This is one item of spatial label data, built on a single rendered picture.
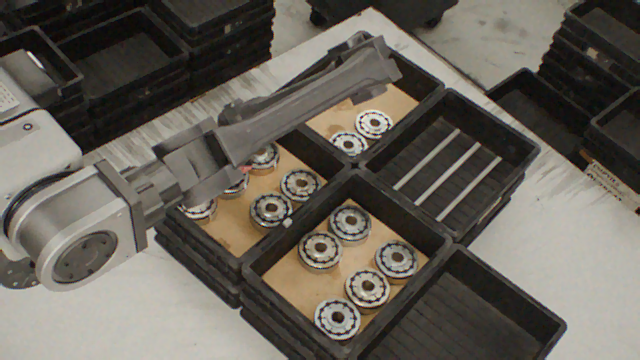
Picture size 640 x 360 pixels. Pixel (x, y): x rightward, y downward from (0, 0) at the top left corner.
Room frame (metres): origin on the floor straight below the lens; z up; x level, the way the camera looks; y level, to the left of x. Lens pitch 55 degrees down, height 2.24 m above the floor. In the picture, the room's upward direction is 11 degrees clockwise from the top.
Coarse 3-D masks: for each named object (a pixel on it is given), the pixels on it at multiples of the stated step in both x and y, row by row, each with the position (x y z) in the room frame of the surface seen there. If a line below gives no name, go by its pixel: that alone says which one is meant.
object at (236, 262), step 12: (300, 132) 1.18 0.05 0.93; (324, 144) 1.16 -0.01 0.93; (336, 156) 1.13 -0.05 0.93; (348, 168) 1.10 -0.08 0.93; (336, 180) 1.05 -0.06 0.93; (300, 204) 0.96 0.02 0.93; (180, 216) 0.87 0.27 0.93; (288, 216) 0.93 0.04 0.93; (192, 228) 0.85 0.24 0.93; (276, 228) 0.89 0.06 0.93; (204, 240) 0.83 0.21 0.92; (216, 240) 0.83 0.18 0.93; (264, 240) 0.85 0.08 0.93; (216, 252) 0.81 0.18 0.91; (228, 252) 0.80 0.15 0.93; (252, 252) 0.81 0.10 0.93; (240, 264) 0.78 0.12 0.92
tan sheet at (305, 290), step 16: (368, 240) 0.97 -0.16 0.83; (384, 240) 0.98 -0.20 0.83; (400, 240) 0.99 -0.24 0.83; (288, 256) 0.88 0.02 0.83; (352, 256) 0.92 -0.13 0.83; (368, 256) 0.92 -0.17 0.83; (272, 272) 0.83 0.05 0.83; (288, 272) 0.84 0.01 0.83; (304, 272) 0.85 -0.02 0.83; (336, 272) 0.86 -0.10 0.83; (288, 288) 0.80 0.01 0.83; (304, 288) 0.81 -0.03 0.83; (320, 288) 0.81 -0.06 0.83; (336, 288) 0.82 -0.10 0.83; (400, 288) 0.85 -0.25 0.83; (304, 304) 0.77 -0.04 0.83; (336, 320) 0.74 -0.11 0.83; (368, 320) 0.76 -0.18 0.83
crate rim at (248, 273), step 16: (352, 176) 1.08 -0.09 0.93; (368, 176) 1.08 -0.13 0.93; (384, 192) 1.05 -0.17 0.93; (432, 224) 0.98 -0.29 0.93; (272, 240) 0.85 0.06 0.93; (448, 240) 0.94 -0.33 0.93; (256, 256) 0.81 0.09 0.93; (432, 256) 0.89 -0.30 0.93; (416, 272) 0.84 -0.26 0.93; (272, 288) 0.73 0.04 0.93; (288, 304) 0.70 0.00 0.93; (304, 320) 0.68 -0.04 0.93; (320, 336) 0.65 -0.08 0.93; (336, 352) 0.62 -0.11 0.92
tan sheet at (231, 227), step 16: (288, 160) 1.17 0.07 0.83; (256, 176) 1.10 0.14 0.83; (272, 176) 1.11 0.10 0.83; (320, 176) 1.14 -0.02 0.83; (256, 192) 1.05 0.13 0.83; (224, 208) 0.98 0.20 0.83; (240, 208) 0.99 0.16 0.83; (208, 224) 0.93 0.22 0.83; (224, 224) 0.94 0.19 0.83; (240, 224) 0.95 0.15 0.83; (224, 240) 0.89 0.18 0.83; (240, 240) 0.90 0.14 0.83; (256, 240) 0.91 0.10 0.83
